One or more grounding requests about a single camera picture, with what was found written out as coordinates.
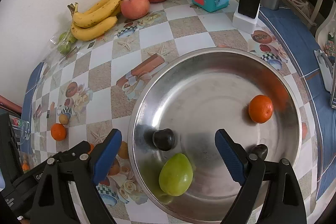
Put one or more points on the white plastic chair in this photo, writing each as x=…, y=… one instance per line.
x=327, y=26

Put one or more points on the yellow banana bunch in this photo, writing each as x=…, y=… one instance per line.
x=96, y=21

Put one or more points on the front red apple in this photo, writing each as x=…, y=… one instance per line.
x=135, y=9

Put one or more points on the bag of green fruits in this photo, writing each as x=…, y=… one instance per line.
x=63, y=42

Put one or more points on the checkered fruit tablecloth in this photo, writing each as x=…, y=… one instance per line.
x=83, y=84

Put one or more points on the large steel tray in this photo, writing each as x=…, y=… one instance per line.
x=196, y=95

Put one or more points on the orange tangerine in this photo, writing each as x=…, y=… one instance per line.
x=58, y=132

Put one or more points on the clear plastic fruit container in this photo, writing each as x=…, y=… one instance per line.
x=26, y=161

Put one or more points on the smartphone on stand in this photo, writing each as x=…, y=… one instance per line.
x=328, y=74

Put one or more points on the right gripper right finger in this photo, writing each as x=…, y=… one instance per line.
x=283, y=201

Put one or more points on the glass mug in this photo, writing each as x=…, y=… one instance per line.
x=21, y=128

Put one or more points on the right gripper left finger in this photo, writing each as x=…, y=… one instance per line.
x=53, y=202

